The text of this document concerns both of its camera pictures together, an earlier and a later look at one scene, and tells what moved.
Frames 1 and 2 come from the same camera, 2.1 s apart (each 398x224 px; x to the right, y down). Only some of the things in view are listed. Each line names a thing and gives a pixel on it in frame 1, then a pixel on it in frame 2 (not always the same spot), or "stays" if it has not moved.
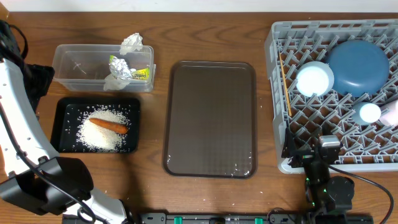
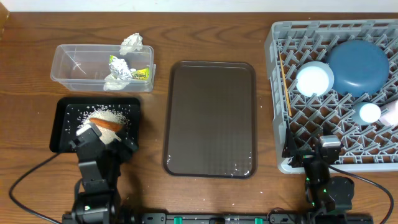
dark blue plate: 360,68 stays
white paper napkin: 132,43 stays
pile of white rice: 97,137 stays
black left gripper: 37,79 to 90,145
